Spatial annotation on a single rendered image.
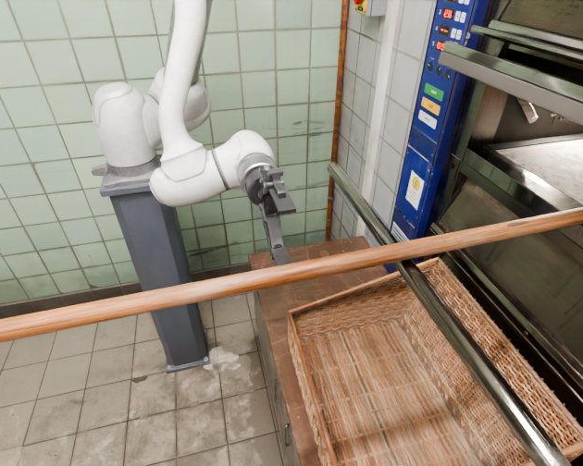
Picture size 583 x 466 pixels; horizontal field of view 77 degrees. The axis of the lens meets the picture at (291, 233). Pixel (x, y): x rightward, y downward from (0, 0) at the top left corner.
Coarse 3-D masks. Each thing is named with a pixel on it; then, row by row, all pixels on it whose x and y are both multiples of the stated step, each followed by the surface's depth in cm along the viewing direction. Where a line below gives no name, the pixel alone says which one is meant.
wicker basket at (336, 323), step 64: (320, 320) 116; (384, 320) 124; (320, 384) 107; (384, 384) 107; (448, 384) 103; (512, 384) 85; (320, 448) 90; (384, 448) 93; (448, 448) 93; (512, 448) 84; (576, 448) 69
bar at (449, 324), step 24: (336, 168) 88; (360, 216) 75; (384, 240) 67; (408, 264) 61; (432, 288) 57; (432, 312) 54; (456, 336) 50; (480, 360) 47; (480, 384) 46; (504, 384) 44; (504, 408) 43; (528, 432) 40; (552, 456) 38
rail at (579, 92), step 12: (444, 48) 77; (456, 48) 74; (468, 48) 71; (480, 60) 68; (492, 60) 66; (504, 60) 63; (504, 72) 63; (516, 72) 61; (528, 72) 59; (540, 72) 57; (540, 84) 57; (552, 84) 55; (564, 84) 54; (576, 84) 52; (576, 96) 52
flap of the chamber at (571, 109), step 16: (448, 64) 76; (464, 64) 72; (480, 80) 68; (496, 80) 65; (512, 80) 62; (528, 96) 59; (544, 96) 56; (560, 96) 54; (560, 112) 54; (576, 112) 52
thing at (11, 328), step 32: (512, 224) 64; (544, 224) 65; (576, 224) 67; (352, 256) 58; (384, 256) 59; (416, 256) 61; (160, 288) 53; (192, 288) 53; (224, 288) 54; (256, 288) 55; (0, 320) 48; (32, 320) 48; (64, 320) 49; (96, 320) 50
